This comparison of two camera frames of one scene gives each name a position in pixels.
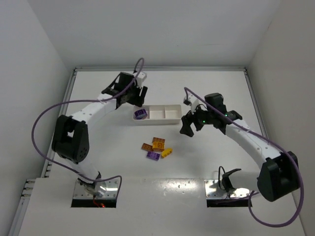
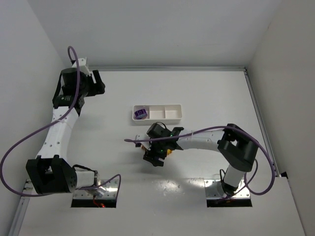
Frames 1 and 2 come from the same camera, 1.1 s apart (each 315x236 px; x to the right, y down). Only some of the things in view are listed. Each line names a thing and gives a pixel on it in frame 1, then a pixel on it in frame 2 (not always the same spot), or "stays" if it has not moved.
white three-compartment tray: [160, 114] stays
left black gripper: [136, 96] -> [97, 82]
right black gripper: [192, 118] -> [152, 154]
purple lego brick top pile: [141, 114] stays
